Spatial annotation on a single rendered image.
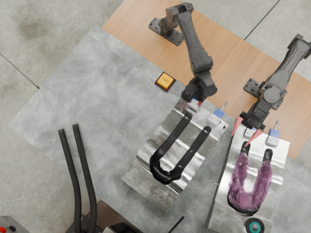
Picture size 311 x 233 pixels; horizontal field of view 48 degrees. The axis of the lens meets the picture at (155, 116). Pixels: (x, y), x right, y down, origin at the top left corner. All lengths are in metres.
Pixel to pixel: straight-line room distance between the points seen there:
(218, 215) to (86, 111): 0.81
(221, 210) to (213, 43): 0.86
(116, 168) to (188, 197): 0.37
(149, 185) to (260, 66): 0.84
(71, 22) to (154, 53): 1.23
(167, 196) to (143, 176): 0.14
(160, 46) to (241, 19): 1.20
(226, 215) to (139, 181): 0.41
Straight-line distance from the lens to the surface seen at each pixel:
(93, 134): 1.76
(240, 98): 1.83
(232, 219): 1.61
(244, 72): 1.88
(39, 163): 2.66
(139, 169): 1.65
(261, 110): 1.30
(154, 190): 1.64
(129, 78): 1.82
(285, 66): 1.46
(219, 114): 1.67
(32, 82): 2.83
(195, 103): 1.63
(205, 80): 1.44
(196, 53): 1.43
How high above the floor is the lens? 2.49
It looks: 75 degrees down
